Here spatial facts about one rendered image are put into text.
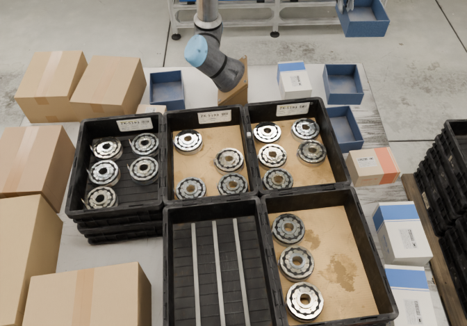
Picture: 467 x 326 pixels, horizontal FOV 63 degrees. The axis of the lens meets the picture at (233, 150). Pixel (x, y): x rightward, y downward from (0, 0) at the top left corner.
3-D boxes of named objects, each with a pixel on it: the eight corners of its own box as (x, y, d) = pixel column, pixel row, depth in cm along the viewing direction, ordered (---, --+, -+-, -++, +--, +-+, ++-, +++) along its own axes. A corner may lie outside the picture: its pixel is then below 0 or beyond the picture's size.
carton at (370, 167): (354, 187, 147) (358, 176, 141) (345, 162, 154) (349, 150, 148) (395, 183, 148) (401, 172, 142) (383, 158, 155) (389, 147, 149)
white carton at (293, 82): (276, 76, 186) (277, 62, 179) (300, 74, 187) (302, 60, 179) (283, 106, 174) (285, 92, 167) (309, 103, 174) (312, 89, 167)
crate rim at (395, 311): (259, 198, 121) (259, 194, 119) (351, 188, 123) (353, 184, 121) (283, 335, 97) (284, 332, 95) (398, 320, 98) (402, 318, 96)
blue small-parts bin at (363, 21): (334, 7, 157) (338, -8, 151) (370, 7, 157) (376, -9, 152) (345, 37, 145) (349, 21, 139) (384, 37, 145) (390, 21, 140)
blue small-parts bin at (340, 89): (322, 75, 186) (324, 63, 181) (353, 75, 186) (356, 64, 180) (326, 104, 174) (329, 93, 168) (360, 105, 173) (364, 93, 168)
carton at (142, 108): (142, 115, 172) (138, 104, 166) (168, 117, 171) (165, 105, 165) (133, 143, 162) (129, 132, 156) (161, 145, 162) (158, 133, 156)
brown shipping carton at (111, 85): (103, 81, 187) (92, 55, 174) (146, 83, 185) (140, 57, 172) (82, 127, 168) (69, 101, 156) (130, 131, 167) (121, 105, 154)
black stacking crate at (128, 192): (91, 140, 150) (81, 120, 141) (167, 132, 151) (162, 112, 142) (77, 233, 126) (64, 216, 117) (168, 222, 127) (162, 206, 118)
